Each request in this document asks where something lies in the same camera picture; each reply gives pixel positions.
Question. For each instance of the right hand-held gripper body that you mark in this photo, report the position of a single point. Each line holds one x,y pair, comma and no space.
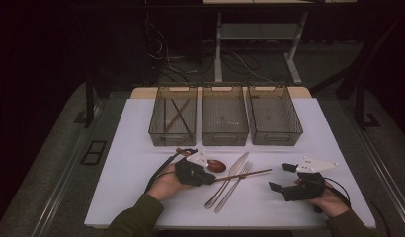
306,189

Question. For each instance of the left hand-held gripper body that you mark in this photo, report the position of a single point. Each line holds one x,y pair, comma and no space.
190,173

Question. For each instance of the brown wooden spoon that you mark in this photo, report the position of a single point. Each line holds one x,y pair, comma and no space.
218,166

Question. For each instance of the silver table knife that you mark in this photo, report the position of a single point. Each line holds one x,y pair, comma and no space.
236,166

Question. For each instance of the transparent brown plastic bin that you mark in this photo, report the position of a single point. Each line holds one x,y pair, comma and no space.
276,138
225,138
174,140

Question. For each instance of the silver fork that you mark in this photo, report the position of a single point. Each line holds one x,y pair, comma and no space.
246,168

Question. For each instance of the person's left hand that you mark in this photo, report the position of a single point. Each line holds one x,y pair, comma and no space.
166,184

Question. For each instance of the person's right hand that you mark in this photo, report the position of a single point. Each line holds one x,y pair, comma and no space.
332,205

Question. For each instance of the white table mat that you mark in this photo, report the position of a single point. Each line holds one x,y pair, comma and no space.
322,141

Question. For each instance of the black metal stand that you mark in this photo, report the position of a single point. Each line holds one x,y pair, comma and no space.
360,108
89,105

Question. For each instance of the metal floor rail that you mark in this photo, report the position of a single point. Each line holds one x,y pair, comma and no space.
65,184
385,171

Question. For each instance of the white metal desk frame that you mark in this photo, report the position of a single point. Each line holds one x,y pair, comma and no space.
218,49

